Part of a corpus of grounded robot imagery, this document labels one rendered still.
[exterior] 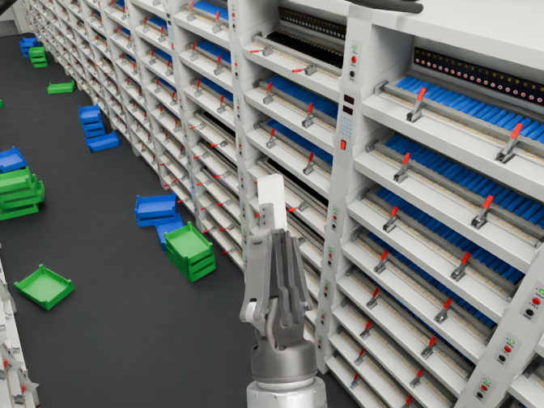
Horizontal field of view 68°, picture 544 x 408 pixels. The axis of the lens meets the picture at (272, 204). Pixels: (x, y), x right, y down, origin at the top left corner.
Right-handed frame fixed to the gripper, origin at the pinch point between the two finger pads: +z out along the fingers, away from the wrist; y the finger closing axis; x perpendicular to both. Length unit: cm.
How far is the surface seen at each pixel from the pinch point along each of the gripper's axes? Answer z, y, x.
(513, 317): -23, -85, -20
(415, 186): 16, -83, 0
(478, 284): -14, -91, -12
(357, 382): -60, -157, 55
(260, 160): 52, -125, 81
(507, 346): -31, -90, -17
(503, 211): 4, -80, -22
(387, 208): 13, -98, 13
